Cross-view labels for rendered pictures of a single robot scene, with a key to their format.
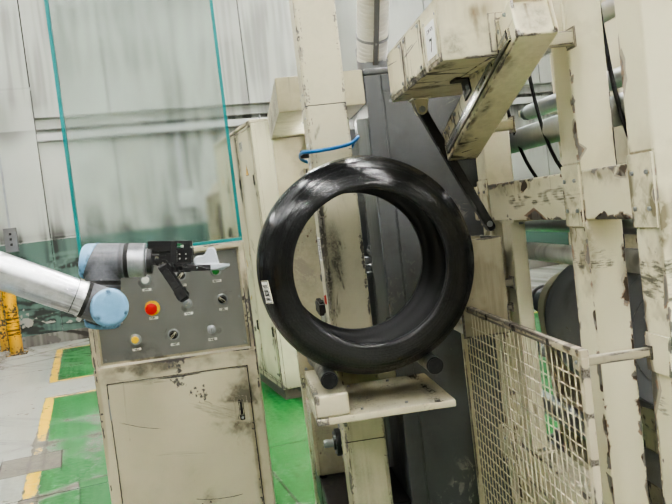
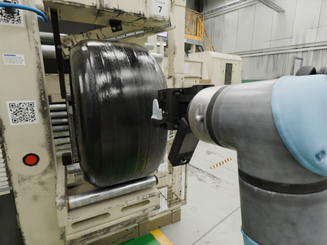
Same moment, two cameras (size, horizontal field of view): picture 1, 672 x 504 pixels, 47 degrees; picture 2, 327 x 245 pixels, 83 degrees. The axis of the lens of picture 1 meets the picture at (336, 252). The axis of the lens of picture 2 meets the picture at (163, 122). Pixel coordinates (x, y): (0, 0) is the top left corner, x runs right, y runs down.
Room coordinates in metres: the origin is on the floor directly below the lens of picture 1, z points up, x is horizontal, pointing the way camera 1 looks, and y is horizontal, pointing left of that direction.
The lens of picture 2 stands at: (2.19, 0.75, 1.32)
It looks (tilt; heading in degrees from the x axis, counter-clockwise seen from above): 13 degrees down; 249
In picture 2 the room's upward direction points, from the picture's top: straight up
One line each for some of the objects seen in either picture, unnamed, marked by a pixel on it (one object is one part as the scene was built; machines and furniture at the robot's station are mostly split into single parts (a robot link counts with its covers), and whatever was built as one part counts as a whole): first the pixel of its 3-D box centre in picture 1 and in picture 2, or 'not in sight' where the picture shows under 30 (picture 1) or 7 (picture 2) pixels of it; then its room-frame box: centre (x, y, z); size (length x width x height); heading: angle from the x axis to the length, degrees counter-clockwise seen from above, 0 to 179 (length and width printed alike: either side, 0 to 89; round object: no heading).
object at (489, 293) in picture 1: (473, 284); (51, 130); (2.41, -0.42, 1.05); 0.20 x 0.15 x 0.30; 6
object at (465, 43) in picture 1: (454, 53); (110, 5); (2.06, -0.37, 1.71); 0.61 x 0.25 x 0.15; 6
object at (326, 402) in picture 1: (325, 390); (115, 205); (2.13, 0.08, 0.83); 0.36 x 0.09 x 0.06; 6
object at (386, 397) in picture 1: (375, 396); (108, 195); (2.15, -0.06, 0.80); 0.37 x 0.36 x 0.02; 96
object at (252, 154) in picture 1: (283, 251); not in sight; (6.42, 0.43, 1.05); 1.61 x 0.73 x 2.10; 18
